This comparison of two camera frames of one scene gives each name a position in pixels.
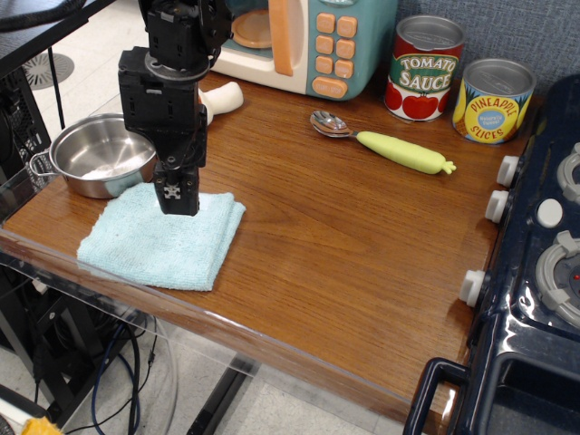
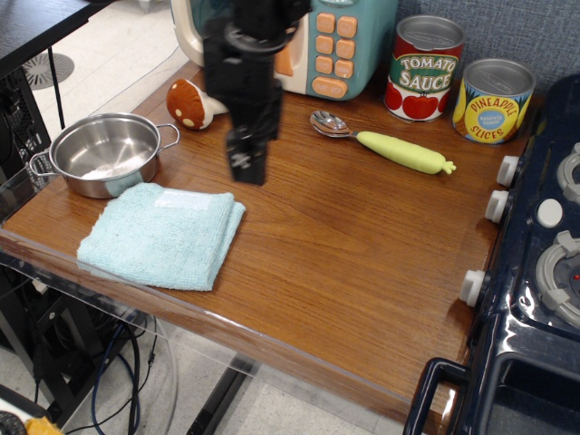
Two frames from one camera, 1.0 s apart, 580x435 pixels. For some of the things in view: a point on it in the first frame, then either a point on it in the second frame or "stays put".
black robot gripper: (163, 110) to (239, 66)
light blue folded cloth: (131, 237) stays put
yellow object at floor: (40, 426) stays put
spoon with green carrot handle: (409, 155) stays put
